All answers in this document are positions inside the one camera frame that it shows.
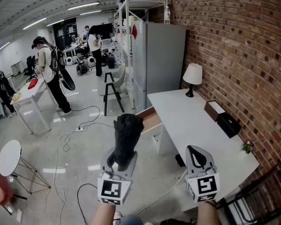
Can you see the small potted flower plant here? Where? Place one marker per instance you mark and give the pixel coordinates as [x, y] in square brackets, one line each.
[247, 146]

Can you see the white power strip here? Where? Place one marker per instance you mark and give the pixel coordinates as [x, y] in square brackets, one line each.
[80, 129]

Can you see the black monitor screen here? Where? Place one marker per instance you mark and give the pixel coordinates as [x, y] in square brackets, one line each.
[105, 30]

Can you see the person's right white shoe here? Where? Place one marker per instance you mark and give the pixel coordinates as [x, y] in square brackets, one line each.
[148, 223]

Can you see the white metal shelf rack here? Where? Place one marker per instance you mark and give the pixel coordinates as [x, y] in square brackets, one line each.
[127, 32]

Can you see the yellow item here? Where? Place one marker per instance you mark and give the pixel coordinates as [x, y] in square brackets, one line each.
[17, 96]

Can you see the row of ceiling light strips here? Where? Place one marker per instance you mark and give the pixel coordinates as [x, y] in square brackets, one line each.
[83, 6]

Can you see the person's left white shoe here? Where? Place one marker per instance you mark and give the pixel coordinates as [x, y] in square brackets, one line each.
[117, 218]

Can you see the black metal chair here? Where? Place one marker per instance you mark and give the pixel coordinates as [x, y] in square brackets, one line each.
[260, 191]

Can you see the white shade table lamp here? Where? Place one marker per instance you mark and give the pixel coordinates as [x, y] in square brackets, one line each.
[193, 74]

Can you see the white desk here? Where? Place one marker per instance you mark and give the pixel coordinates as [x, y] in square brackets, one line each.
[189, 125]

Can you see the person's left forearm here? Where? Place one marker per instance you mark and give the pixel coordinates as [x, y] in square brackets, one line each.
[103, 215]

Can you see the red cloth item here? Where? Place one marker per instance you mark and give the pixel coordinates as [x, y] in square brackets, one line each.
[32, 83]

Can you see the black office chair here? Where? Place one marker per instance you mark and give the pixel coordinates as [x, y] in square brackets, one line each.
[29, 67]

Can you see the person's white shoe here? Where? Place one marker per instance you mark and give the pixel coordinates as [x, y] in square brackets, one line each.
[117, 218]
[148, 223]

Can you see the black waste bin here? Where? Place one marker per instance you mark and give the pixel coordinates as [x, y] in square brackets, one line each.
[111, 63]

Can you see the black wrist band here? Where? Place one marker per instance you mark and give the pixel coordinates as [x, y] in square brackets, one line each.
[210, 203]

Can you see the person's right forearm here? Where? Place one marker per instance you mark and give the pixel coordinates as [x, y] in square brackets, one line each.
[208, 214]

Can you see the grey chair with black legs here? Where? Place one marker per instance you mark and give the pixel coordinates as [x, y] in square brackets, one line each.
[117, 78]

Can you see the person's legs in jeans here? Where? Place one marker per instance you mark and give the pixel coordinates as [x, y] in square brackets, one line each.
[131, 220]

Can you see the small white bottle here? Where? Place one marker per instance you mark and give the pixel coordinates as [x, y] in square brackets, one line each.
[167, 14]

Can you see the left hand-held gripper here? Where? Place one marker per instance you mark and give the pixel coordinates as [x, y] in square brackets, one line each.
[114, 189]

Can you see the brown tissue box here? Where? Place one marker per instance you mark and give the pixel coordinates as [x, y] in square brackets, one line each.
[212, 110]

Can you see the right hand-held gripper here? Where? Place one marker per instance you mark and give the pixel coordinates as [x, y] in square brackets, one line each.
[207, 184]

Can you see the white work table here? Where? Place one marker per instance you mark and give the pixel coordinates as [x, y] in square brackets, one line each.
[32, 92]

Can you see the red fridge hanging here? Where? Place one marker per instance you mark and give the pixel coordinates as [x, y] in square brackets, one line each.
[134, 31]

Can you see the black bag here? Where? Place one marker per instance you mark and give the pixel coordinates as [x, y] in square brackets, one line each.
[180, 221]

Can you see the round white side table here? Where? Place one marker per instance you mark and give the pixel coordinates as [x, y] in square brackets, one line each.
[9, 157]

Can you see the black tissue box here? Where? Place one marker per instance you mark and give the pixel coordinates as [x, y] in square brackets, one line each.
[229, 125]

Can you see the grey refrigerator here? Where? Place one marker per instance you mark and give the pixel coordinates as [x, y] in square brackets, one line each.
[164, 55]

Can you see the black rectangular plastic object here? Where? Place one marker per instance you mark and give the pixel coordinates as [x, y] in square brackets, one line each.
[179, 160]

